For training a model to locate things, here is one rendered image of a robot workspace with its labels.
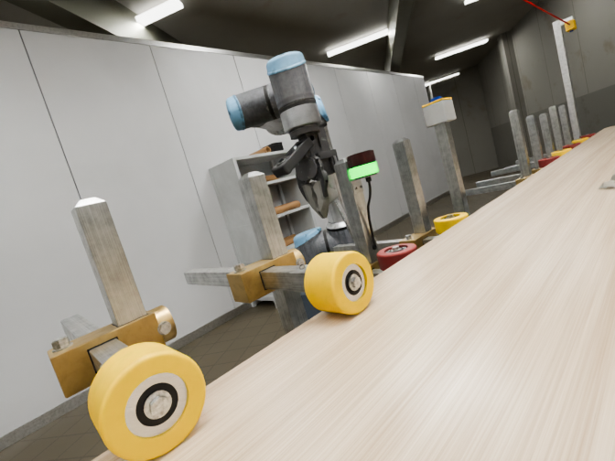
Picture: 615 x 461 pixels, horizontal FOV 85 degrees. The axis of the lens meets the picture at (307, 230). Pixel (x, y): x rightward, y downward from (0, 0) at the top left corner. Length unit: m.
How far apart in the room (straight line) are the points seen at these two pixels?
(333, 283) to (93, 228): 0.30
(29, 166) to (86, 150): 0.40
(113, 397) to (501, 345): 0.31
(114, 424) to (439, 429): 0.23
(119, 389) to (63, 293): 2.85
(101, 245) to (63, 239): 2.67
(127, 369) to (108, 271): 0.21
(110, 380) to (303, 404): 0.15
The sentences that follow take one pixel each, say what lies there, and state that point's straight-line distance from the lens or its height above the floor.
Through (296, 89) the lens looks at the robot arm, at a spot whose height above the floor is 1.28.
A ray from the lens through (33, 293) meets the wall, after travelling 3.12.
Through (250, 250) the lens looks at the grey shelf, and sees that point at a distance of 3.50.
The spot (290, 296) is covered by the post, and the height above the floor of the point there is 0.89.
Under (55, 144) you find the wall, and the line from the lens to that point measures 3.31.
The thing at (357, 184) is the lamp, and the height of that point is 1.05.
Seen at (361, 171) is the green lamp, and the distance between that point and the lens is 0.71.
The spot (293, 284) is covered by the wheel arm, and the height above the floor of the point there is 0.94.
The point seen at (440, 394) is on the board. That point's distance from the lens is 0.29.
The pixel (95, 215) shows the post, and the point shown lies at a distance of 0.49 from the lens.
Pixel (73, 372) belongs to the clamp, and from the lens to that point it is 0.49.
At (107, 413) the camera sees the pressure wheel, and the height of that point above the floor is 0.96.
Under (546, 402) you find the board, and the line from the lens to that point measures 0.28.
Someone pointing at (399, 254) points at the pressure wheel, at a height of 0.90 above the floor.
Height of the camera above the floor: 1.07
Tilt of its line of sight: 7 degrees down
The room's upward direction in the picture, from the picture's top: 16 degrees counter-clockwise
